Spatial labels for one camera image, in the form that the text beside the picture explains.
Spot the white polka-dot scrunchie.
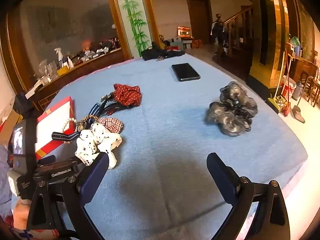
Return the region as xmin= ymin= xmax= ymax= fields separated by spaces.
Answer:
xmin=75 ymin=124 xmax=123 ymax=169

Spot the red gift box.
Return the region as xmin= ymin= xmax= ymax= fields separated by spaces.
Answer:
xmin=35 ymin=96 xmax=75 ymax=160

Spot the orange box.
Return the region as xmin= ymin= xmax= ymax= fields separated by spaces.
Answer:
xmin=177 ymin=26 xmax=192 ymax=38

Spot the grey sheer scrunchie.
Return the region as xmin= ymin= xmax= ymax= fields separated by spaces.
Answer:
xmin=205 ymin=81 xmax=258 ymax=137

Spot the person's left forearm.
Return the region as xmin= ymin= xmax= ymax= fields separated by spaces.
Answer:
xmin=7 ymin=227 xmax=60 ymax=240

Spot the red plaid scrunchie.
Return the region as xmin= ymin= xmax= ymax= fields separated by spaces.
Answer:
xmin=96 ymin=117 xmax=124 ymax=133

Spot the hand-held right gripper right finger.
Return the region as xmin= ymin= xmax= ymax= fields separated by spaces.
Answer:
xmin=206 ymin=152 xmax=291 ymax=240

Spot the blue tablecloth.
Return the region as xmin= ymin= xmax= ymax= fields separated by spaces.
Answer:
xmin=32 ymin=52 xmax=309 ymax=240

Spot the wooden chair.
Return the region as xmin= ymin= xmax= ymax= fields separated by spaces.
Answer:
xmin=299 ymin=70 xmax=320 ymax=108

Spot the wooden cabinet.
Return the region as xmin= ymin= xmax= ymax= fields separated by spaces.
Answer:
xmin=32 ymin=47 xmax=133 ymax=110

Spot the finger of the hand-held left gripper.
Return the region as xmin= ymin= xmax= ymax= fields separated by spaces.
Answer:
xmin=37 ymin=154 xmax=56 ymax=166
xmin=33 ymin=160 xmax=83 ymax=182

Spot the pile of clutter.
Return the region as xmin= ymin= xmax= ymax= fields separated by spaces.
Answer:
xmin=71 ymin=37 xmax=122 ymax=63

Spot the white spray bottle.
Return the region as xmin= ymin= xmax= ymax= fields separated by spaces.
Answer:
xmin=54 ymin=47 xmax=66 ymax=68

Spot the green broom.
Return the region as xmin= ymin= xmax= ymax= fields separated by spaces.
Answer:
xmin=267 ymin=49 xmax=288 ymax=110

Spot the glass mug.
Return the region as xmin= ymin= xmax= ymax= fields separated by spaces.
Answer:
xmin=45 ymin=62 xmax=58 ymax=80

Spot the person's left hand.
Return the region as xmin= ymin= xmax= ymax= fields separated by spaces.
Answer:
xmin=12 ymin=198 xmax=32 ymax=230

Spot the white pearl bracelet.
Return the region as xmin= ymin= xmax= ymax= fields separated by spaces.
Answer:
xmin=61 ymin=117 xmax=78 ymax=133

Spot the black smartphone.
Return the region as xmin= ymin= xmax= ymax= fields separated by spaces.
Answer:
xmin=171 ymin=63 xmax=201 ymax=82

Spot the white tray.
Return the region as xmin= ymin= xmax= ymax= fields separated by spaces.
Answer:
xmin=25 ymin=79 xmax=52 ymax=99

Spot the blue striped strap watch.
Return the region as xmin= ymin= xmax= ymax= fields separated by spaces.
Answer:
xmin=52 ymin=131 xmax=81 ymax=142

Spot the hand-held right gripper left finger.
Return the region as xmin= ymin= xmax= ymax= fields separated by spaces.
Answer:
xmin=26 ymin=152 xmax=110 ymax=240

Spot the dark cloth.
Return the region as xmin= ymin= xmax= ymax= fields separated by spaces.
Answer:
xmin=141 ymin=42 xmax=186 ymax=61

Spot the white bucket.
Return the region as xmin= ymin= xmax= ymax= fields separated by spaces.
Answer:
xmin=282 ymin=76 xmax=297 ymax=97

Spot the wooden staircase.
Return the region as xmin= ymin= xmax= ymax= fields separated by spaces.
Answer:
xmin=212 ymin=5 xmax=254 ymax=75

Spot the red polka-dot bow clip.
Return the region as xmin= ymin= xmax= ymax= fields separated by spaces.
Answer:
xmin=90 ymin=83 xmax=142 ymax=117

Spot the cardboard box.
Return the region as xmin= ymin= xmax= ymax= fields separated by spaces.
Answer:
xmin=0 ymin=110 xmax=23 ymax=145

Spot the green bamboo wall decal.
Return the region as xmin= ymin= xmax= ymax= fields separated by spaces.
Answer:
xmin=117 ymin=0 xmax=148 ymax=52

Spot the dark jacket on post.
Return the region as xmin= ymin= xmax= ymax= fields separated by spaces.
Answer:
xmin=211 ymin=21 xmax=225 ymax=45

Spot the leopard print hair tie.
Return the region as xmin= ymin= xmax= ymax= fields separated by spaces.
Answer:
xmin=77 ymin=115 xmax=100 ymax=130

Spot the brown wooden door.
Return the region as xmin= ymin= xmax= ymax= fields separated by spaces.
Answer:
xmin=186 ymin=0 xmax=213 ymax=45

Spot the large glass panel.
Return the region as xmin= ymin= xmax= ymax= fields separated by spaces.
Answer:
xmin=20 ymin=0 xmax=120 ymax=80

